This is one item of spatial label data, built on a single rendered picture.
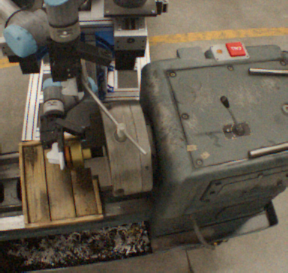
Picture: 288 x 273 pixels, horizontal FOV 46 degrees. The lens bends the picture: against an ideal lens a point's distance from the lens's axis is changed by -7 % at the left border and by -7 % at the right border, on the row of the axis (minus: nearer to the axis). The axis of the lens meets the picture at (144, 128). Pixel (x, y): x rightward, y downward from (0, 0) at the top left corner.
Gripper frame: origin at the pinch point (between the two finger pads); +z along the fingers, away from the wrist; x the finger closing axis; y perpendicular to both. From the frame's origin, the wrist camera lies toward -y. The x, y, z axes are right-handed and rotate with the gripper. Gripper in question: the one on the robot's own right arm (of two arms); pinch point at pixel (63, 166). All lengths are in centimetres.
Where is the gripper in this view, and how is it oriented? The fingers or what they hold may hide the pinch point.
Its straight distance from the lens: 120.1
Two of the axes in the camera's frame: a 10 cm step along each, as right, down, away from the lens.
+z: 1.8, 8.6, -4.8
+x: 0.5, -4.9, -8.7
